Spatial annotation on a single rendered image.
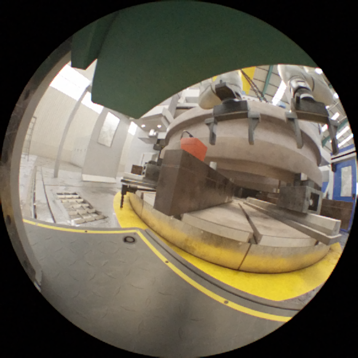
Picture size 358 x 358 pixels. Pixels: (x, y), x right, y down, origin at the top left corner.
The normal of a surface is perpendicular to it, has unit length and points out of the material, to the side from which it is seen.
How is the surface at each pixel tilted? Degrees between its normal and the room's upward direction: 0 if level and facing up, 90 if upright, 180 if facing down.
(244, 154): 90
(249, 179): 90
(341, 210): 90
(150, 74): 180
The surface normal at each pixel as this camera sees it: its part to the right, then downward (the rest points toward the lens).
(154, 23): -0.21, 0.98
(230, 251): -0.47, -0.11
